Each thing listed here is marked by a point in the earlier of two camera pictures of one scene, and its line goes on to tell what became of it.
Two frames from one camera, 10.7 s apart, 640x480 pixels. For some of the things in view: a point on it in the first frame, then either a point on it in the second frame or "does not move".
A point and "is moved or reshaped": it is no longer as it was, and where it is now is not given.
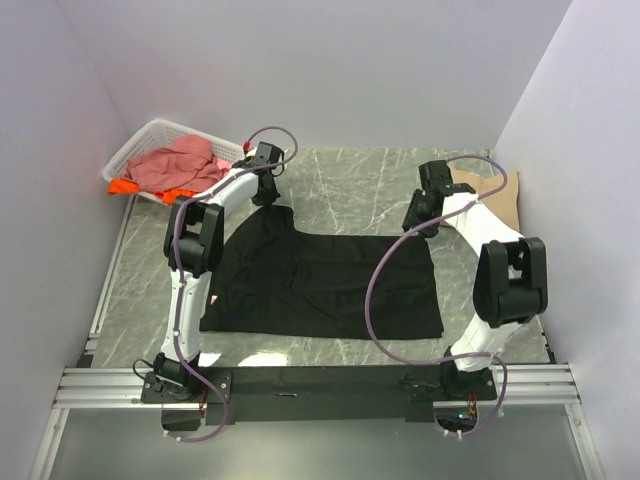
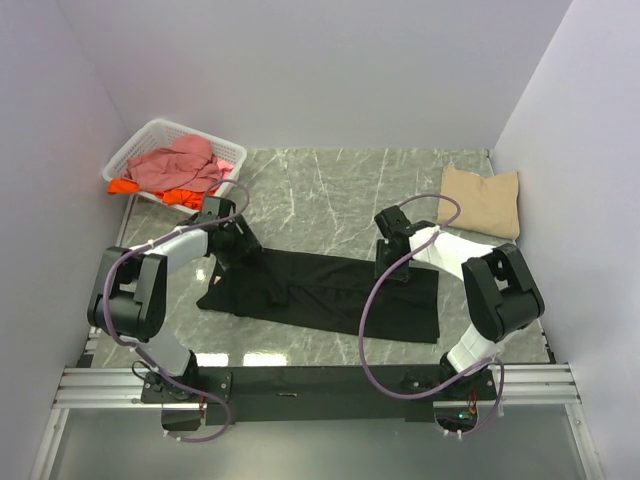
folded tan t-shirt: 505,203 does not move
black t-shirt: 266,277 is moved or reshaped
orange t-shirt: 126,185 does not move
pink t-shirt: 188,164 does not move
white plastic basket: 160,133 does not move
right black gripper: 419,215 → 391,259
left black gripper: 266,189 → 245,250
